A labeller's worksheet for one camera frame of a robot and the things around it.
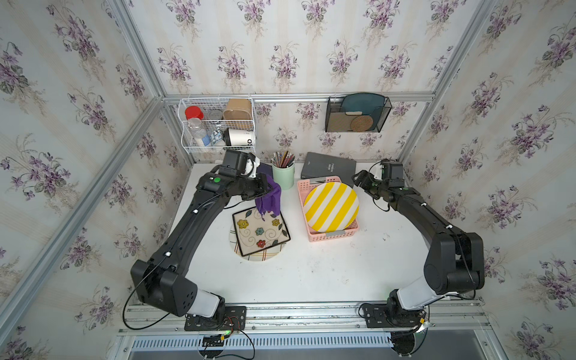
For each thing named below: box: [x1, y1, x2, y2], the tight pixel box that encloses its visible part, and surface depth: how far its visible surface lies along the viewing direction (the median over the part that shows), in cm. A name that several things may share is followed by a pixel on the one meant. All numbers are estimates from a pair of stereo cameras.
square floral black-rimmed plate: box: [232, 206, 291, 257], surface depth 94 cm
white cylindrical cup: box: [228, 128, 255, 147], surface depth 95 cm
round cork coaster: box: [350, 115, 374, 132], surface depth 100 cm
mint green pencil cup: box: [271, 162, 296, 191], surface depth 106 cm
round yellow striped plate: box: [303, 182, 360, 234], surface depth 98 cm
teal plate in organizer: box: [340, 93, 385, 132], surface depth 95 cm
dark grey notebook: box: [300, 151, 357, 188], surface depth 117 cm
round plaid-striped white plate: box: [228, 224, 285, 262], surface depth 90 cm
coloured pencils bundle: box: [270, 150, 296, 168], surface depth 104 cm
